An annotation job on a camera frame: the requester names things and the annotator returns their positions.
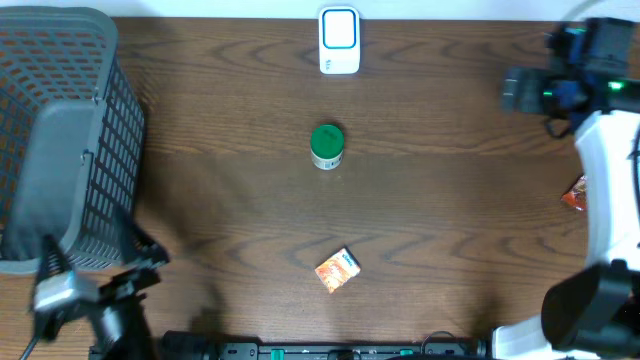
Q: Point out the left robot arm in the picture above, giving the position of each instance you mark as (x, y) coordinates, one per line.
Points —
(121, 330)

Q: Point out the grey plastic mesh basket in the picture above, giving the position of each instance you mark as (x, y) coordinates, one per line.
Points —
(72, 136)

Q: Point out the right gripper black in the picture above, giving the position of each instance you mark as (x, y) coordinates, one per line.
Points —
(530, 97)

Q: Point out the white barcode scanner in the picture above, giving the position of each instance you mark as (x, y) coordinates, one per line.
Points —
(339, 40)

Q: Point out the red Top snack packet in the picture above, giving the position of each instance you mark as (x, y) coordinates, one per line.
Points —
(576, 196)

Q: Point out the green lid jar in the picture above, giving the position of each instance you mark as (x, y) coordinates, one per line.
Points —
(327, 147)

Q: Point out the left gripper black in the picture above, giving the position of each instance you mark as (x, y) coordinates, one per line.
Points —
(133, 284)

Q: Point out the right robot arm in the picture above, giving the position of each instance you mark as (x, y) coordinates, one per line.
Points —
(593, 314)

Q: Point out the orange Kleenex tissue pack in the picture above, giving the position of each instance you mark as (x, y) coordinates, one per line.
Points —
(337, 270)

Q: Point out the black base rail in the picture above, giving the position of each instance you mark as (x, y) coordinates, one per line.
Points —
(439, 345)

